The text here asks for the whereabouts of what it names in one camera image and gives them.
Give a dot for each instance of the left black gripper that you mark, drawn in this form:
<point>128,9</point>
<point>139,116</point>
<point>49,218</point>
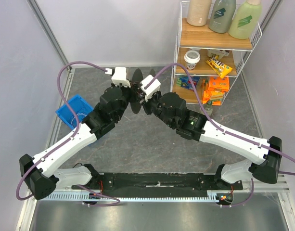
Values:
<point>132,91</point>

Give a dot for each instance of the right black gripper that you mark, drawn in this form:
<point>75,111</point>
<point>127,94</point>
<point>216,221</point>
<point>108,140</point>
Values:
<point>142,96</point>

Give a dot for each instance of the grey filament spool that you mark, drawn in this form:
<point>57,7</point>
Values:
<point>136,105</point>

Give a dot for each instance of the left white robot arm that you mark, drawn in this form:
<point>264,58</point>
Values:
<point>42,173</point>

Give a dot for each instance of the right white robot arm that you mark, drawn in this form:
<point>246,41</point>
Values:
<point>259,163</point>

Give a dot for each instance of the blue snack box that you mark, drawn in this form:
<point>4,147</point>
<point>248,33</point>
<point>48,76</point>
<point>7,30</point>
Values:
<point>185,83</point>

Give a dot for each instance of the right glass soda bottle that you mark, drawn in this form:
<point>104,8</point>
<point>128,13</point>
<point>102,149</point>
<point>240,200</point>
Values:
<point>208,108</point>

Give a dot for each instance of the white lidded paper cup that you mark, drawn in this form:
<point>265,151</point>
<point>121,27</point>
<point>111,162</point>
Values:
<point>192,58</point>

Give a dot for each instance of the orange snack boxes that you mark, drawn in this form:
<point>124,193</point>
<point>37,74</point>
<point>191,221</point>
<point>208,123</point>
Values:
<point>214,89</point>

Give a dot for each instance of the yellow candy bag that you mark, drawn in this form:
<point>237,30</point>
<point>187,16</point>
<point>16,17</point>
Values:
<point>221,69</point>

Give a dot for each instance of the white carton on shelf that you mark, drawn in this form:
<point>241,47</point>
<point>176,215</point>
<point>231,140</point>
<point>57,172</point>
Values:
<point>219,53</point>

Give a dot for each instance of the beige bottle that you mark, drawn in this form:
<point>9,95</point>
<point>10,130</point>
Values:
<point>198,12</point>

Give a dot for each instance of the grey-green bottle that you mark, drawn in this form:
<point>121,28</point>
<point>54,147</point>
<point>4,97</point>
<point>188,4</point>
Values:
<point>221,16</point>

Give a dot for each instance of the light green bottle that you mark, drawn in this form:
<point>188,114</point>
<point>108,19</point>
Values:
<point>245,19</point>

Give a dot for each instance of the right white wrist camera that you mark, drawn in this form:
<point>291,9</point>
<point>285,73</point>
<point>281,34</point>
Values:
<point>154,87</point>

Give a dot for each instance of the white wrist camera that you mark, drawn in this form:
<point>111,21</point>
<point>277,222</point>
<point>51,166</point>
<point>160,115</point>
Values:
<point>118,76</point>
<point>154,87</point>

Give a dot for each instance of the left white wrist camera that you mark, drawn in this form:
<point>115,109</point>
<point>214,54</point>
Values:
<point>118,76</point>

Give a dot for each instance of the white wire wooden shelf rack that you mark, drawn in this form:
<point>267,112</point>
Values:
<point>202,38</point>

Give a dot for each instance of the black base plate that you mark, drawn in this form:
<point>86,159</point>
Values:
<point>159,185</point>

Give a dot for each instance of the slotted cable duct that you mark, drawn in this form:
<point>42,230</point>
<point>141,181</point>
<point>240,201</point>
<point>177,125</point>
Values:
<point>86,196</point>

